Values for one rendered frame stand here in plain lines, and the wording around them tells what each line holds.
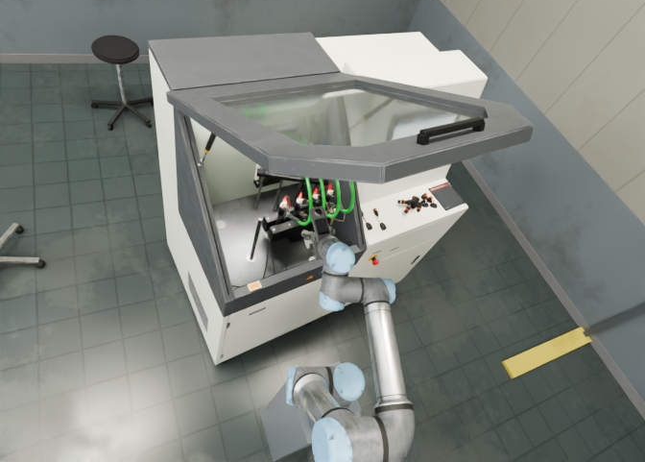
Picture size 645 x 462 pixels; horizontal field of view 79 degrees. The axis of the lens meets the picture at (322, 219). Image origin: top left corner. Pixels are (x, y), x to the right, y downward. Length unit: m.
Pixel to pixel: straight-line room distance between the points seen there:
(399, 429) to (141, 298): 1.95
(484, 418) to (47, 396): 2.52
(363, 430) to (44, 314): 2.10
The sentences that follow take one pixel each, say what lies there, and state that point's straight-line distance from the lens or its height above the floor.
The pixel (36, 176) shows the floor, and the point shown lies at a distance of 3.31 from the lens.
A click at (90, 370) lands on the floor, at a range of 2.57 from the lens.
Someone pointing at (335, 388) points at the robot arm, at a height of 1.12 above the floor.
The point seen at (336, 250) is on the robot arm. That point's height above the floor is 1.56.
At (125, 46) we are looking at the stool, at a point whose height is 0.58.
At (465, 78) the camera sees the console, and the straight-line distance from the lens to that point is 2.02.
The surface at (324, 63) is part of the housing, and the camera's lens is 1.78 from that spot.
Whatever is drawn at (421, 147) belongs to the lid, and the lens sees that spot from 0.80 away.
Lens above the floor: 2.42
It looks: 52 degrees down
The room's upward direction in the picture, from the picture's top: 25 degrees clockwise
